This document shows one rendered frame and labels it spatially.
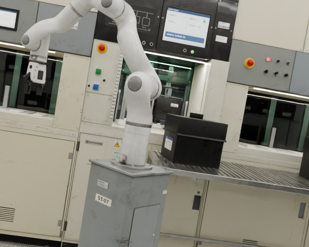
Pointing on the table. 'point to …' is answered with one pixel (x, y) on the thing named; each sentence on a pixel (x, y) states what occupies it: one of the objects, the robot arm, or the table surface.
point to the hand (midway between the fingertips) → (33, 92)
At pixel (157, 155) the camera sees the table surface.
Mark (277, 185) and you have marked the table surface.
